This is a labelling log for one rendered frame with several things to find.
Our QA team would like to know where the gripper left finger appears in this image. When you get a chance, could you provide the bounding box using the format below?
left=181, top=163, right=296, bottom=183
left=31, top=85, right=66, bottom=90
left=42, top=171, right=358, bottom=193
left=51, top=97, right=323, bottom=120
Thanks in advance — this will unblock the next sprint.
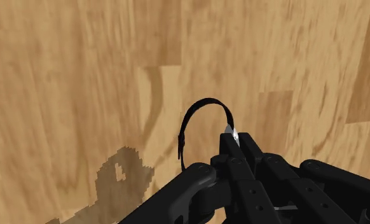
left=118, top=132, right=282, bottom=224

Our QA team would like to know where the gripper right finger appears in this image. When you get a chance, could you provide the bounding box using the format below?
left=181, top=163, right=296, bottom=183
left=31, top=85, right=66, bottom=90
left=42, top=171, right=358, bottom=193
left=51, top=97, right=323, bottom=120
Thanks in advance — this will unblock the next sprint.
left=238, top=132, right=370, bottom=224

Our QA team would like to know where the black curved band with silver end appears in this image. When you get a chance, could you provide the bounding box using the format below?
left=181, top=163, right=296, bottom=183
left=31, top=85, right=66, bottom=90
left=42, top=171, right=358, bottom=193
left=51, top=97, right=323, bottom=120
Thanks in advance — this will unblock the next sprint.
left=177, top=97, right=241, bottom=172

